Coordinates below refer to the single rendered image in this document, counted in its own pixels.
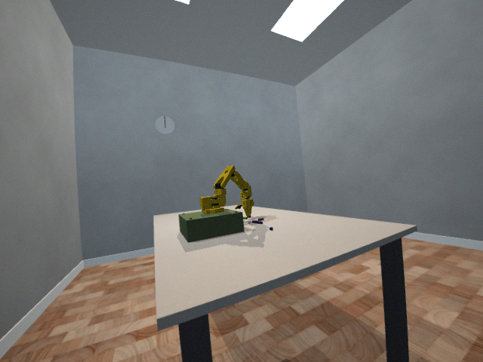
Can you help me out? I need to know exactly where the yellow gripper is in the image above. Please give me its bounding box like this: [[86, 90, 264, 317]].
[[235, 198, 254, 218]]

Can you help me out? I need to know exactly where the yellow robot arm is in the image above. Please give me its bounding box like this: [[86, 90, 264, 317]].
[[202, 166, 252, 214]]

